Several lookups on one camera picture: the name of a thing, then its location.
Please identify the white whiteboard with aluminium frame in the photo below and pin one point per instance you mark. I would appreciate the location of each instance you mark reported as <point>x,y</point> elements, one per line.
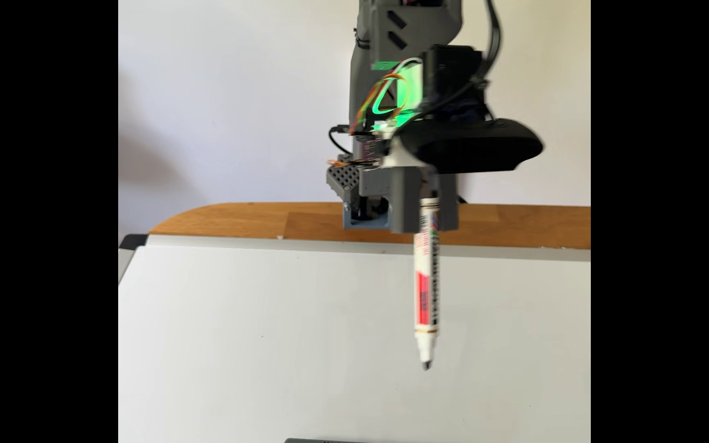
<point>237,338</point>

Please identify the white whiteboard marker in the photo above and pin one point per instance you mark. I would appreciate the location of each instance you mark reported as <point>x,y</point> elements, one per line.
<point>426,277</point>

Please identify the purple circuit board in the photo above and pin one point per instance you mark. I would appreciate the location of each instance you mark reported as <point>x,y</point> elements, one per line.
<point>368,147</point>

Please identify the grey marker holder block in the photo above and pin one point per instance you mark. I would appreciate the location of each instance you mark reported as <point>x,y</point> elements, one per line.
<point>305,440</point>

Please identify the black oval camera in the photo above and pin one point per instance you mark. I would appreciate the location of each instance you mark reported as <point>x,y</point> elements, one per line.
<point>484,144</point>

